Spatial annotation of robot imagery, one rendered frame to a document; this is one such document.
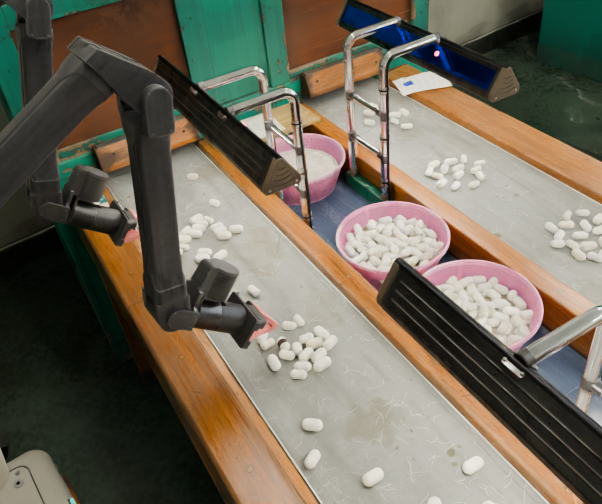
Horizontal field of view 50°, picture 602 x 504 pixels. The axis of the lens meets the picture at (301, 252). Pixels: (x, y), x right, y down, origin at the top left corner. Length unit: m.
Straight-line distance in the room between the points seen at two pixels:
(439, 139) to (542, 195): 0.37
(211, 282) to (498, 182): 0.91
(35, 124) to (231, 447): 0.63
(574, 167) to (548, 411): 1.10
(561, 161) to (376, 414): 0.92
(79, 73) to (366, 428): 0.75
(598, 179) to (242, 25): 1.06
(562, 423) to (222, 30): 1.49
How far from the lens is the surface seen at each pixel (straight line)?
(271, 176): 1.20
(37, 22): 1.26
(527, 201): 1.71
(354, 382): 1.26
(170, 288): 1.07
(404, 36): 1.72
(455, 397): 1.22
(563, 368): 1.41
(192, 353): 1.33
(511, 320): 1.40
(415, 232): 1.60
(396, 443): 1.19
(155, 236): 1.02
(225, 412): 1.22
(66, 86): 0.88
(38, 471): 1.91
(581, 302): 1.42
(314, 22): 2.11
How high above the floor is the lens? 1.73
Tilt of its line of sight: 40 degrees down
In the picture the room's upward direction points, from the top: 7 degrees counter-clockwise
